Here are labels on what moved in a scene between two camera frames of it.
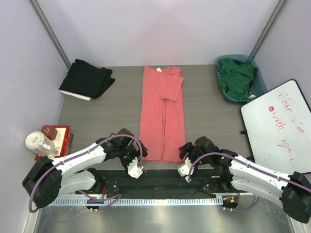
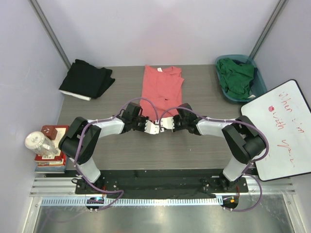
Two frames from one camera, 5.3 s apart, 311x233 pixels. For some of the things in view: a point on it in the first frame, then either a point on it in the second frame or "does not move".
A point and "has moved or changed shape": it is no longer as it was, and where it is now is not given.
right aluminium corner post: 281,7 does not move
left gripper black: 136,154 to 144,119
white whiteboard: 277,125 does not move
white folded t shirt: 86,98 does not move
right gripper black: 188,147 to 176,128
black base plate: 164,183 does not move
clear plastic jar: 37,142 does not move
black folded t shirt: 83,78 does not move
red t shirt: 162,126 has moved or changed shape
